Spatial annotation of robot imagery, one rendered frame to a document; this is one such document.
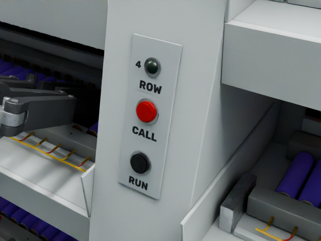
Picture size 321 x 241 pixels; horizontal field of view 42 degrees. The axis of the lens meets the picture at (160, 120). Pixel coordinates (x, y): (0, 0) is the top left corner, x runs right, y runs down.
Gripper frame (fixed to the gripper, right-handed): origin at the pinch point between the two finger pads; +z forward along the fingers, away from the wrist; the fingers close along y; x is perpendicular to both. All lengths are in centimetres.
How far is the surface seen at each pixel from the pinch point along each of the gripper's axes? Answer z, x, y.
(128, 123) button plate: -6.9, -1.2, -11.7
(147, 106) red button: -7.8, -3.1, -13.5
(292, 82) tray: -7.4, -7.3, -22.9
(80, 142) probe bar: -0.4, 3.8, -2.8
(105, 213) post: -4.6, 7.5, -10.2
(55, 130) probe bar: -0.2, 3.7, 0.9
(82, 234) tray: -2.7, 11.4, -7.2
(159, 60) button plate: -8.2, -6.6, -13.8
